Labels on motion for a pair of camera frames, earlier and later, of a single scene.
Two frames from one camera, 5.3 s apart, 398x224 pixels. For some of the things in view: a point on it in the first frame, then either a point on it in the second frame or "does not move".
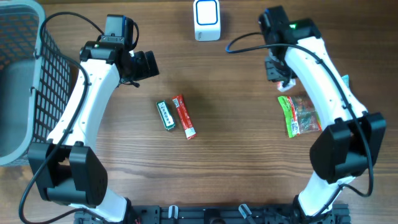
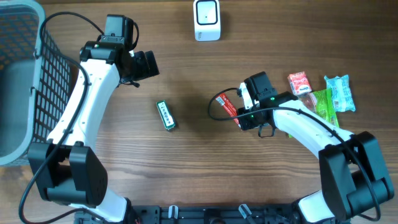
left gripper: [145, 71] does not move
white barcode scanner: [206, 15] does not move
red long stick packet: [185, 116] to [227, 104]
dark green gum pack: [165, 115] does not move
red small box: [291, 83] to [299, 83]
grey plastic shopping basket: [35, 84] does not move
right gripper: [272, 73] to [247, 124]
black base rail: [221, 214] does not move
